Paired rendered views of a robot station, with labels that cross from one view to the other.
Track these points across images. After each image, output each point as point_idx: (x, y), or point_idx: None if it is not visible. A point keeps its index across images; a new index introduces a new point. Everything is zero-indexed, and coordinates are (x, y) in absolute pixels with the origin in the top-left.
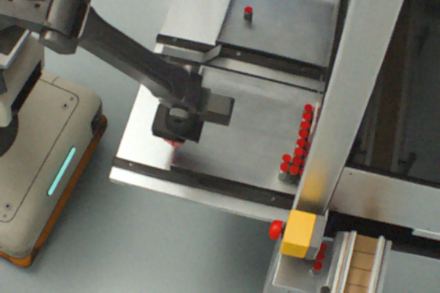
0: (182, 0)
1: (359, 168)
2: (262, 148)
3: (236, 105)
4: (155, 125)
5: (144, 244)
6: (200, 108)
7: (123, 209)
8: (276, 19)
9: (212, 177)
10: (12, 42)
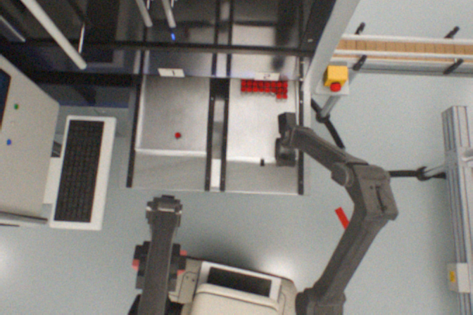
0: (169, 183)
1: None
2: (269, 114)
3: (244, 133)
4: (292, 163)
5: (252, 215)
6: None
7: (233, 233)
8: (174, 120)
9: None
10: (260, 281)
